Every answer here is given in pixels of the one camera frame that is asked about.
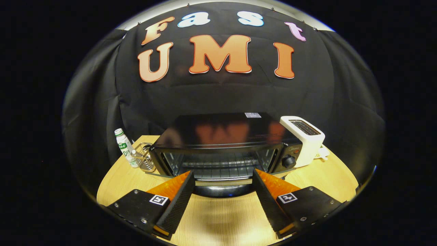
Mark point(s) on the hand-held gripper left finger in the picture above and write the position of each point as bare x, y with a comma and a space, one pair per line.
179, 205

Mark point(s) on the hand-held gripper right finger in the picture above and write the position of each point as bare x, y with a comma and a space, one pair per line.
266, 205

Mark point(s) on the black toaster oven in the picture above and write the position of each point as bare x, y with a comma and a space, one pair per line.
222, 133

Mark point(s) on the white pop-up toaster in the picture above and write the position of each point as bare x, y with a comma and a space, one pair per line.
309, 147

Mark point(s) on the white divided bean dish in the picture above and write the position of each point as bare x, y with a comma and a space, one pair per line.
322, 153

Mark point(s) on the white bottle green label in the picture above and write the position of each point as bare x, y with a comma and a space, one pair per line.
124, 147

